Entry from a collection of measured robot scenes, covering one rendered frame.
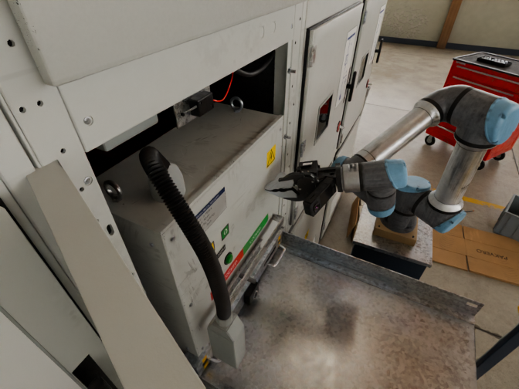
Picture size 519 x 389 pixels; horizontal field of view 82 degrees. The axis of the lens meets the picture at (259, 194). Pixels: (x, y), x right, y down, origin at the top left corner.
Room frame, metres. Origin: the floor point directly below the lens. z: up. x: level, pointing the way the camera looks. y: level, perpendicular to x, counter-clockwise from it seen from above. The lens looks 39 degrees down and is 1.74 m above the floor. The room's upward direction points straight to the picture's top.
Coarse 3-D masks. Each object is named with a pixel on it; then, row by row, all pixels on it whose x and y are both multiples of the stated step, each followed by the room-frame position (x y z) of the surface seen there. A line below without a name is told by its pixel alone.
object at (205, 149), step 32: (192, 128) 0.69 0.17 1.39; (224, 128) 0.69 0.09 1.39; (256, 128) 0.69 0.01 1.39; (128, 160) 0.55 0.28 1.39; (192, 160) 0.55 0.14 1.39; (224, 160) 0.55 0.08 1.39; (128, 192) 0.44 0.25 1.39; (192, 192) 0.44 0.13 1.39; (128, 224) 0.36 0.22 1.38; (160, 224) 0.35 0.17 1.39; (160, 256) 0.34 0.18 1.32; (160, 288) 0.35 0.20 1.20; (192, 352) 0.34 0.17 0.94
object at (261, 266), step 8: (280, 232) 0.77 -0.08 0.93; (280, 240) 0.77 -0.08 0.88; (272, 248) 0.70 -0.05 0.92; (264, 256) 0.66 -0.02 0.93; (272, 256) 0.70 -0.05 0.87; (264, 264) 0.65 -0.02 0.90; (256, 272) 0.59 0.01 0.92; (256, 280) 0.59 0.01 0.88; (240, 296) 0.50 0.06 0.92; (232, 304) 0.48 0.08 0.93; (240, 304) 0.50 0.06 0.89; (232, 312) 0.46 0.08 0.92; (208, 344) 0.36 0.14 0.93; (192, 360) 0.32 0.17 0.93; (200, 360) 0.32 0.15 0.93; (200, 368) 0.31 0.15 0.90
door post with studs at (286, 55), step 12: (300, 12) 0.85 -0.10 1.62; (300, 24) 0.85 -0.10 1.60; (288, 48) 0.80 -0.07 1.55; (276, 60) 0.83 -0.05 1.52; (288, 60) 0.80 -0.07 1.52; (276, 72) 0.83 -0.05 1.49; (288, 72) 0.80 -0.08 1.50; (276, 84) 0.83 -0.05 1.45; (288, 84) 0.81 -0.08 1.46; (276, 96) 0.83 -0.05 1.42; (288, 96) 0.82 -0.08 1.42; (276, 108) 0.83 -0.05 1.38; (288, 108) 0.82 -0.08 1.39; (288, 120) 0.82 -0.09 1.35; (288, 132) 0.82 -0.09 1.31; (288, 144) 0.83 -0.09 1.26; (288, 156) 0.84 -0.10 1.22; (288, 168) 0.84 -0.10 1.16
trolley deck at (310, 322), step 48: (288, 288) 0.58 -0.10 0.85; (336, 288) 0.58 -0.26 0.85; (288, 336) 0.42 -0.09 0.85; (336, 336) 0.42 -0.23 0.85; (384, 336) 0.42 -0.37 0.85; (432, 336) 0.42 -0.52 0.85; (240, 384) 0.29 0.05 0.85; (288, 384) 0.29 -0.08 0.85; (336, 384) 0.29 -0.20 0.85; (384, 384) 0.29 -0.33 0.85; (432, 384) 0.29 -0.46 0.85
